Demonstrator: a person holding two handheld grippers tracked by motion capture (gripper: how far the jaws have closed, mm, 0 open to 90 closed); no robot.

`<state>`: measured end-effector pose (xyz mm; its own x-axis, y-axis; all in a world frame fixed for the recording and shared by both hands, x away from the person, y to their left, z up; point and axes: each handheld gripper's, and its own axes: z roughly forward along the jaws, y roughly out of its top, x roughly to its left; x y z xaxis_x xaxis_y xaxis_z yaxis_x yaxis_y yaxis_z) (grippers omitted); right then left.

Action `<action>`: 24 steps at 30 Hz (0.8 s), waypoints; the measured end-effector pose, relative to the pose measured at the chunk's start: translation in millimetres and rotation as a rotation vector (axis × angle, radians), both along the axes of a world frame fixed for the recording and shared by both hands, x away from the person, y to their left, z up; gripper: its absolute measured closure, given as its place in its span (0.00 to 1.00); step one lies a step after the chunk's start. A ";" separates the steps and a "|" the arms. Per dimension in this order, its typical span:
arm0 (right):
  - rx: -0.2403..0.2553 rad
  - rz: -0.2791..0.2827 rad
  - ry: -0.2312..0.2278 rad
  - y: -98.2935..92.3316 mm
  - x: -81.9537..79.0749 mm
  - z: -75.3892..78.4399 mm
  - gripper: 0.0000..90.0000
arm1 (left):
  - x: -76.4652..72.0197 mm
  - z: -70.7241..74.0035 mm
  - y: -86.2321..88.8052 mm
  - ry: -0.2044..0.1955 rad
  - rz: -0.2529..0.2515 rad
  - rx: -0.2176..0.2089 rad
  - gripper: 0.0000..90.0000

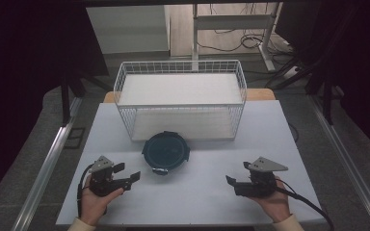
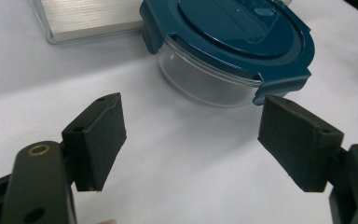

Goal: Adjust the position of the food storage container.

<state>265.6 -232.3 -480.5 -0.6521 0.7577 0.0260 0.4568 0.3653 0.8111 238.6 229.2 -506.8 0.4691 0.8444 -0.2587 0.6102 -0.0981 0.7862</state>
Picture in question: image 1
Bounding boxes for person's left hand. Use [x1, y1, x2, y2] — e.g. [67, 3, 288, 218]
[80, 177, 125, 227]

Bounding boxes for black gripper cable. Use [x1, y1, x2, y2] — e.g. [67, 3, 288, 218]
[274, 177, 335, 231]
[76, 163, 94, 218]

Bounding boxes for dark curtain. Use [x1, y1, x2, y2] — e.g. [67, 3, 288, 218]
[274, 0, 370, 162]
[0, 0, 110, 206]

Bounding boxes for white cabinet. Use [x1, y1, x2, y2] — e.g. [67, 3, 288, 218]
[86, 4, 172, 56]

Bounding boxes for white wire basket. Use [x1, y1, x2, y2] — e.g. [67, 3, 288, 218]
[113, 59, 249, 142]

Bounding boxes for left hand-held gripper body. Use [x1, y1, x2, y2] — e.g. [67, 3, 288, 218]
[88, 155, 133, 197]

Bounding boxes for person's right hand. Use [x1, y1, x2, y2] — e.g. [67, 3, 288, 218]
[249, 175, 292, 223]

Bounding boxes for white liner board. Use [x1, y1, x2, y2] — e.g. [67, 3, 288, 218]
[119, 72, 245, 141]

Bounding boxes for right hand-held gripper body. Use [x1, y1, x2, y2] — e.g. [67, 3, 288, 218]
[233, 156, 289, 198]

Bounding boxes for white desk frame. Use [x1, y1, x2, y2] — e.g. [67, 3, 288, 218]
[191, 2, 284, 72]

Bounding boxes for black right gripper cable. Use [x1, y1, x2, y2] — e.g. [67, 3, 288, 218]
[274, 177, 335, 231]

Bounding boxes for black stand leg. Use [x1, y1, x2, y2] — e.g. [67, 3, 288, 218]
[321, 76, 334, 125]
[60, 75, 71, 127]

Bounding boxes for aluminium rail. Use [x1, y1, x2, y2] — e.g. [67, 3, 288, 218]
[11, 95, 85, 231]
[307, 94, 370, 231]

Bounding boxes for black floor cables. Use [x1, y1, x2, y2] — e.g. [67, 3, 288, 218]
[196, 3, 298, 73]

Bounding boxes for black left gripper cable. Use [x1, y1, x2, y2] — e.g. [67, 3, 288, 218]
[76, 163, 94, 218]

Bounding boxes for white power strip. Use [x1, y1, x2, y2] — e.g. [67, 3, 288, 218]
[282, 65, 303, 80]

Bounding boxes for black square floor frame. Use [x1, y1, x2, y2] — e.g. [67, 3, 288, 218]
[63, 126, 87, 150]

